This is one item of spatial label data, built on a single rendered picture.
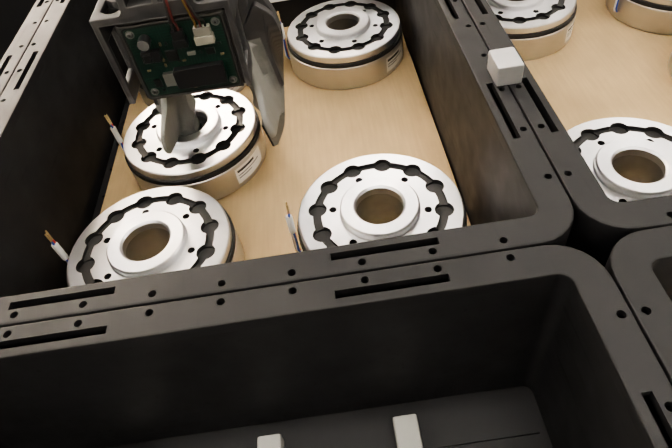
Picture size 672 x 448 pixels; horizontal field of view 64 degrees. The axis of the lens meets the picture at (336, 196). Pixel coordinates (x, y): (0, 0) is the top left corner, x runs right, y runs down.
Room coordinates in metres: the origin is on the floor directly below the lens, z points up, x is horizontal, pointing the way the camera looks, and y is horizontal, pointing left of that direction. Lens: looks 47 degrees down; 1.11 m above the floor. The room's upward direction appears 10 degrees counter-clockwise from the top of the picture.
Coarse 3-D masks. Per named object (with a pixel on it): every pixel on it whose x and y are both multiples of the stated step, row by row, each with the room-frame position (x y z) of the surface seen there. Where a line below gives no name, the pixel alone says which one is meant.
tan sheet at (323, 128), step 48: (288, 96) 0.39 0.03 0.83; (336, 96) 0.38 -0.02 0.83; (384, 96) 0.37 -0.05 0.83; (288, 144) 0.33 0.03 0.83; (336, 144) 0.32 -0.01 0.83; (384, 144) 0.31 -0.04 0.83; (432, 144) 0.30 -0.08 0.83; (240, 192) 0.28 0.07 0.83; (288, 192) 0.27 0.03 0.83; (240, 240) 0.24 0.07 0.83; (288, 240) 0.23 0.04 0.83
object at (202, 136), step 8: (200, 104) 0.35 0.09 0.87; (208, 104) 0.35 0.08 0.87; (200, 112) 0.34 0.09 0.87; (208, 112) 0.34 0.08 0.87; (216, 112) 0.33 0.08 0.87; (160, 120) 0.34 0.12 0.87; (208, 120) 0.33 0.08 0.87; (216, 120) 0.32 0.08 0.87; (160, 128) 0.33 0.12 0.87; (208, 128) 0.32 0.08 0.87; (216, 128) 0.32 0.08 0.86; (160, 136) 0.32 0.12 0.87; (184, 136) 0.31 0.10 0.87; (192, 136) 0.31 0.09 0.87; (200, 136) 0.31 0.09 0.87; (208, 136) 0.31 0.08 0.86; (176, 144) 0.30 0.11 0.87; (184, 144) 0.30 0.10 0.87; (192, 144) 0.30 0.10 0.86; (200, 144) 0.31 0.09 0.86
